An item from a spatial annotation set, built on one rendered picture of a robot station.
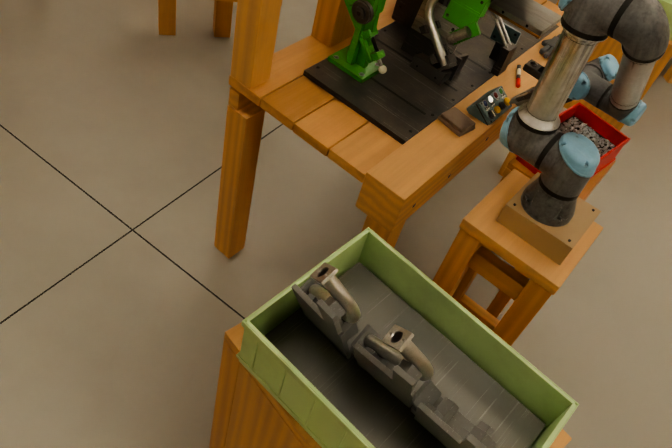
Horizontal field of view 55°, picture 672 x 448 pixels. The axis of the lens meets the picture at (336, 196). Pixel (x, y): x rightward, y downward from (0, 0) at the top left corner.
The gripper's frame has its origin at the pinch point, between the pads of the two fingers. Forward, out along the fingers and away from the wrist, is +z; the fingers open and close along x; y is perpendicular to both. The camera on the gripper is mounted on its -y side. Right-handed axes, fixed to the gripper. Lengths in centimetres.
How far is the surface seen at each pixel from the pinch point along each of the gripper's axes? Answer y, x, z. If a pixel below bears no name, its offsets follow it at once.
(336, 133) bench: -21, -54, 23
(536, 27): -16.3, 14.3, -11.0
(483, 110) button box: -2.5, -12.7, 2.5
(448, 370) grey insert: 37, -92, -14
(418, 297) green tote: 21, -84, -8
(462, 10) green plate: -33.1, 1.3, 1.7
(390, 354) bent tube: 20, -109, -21
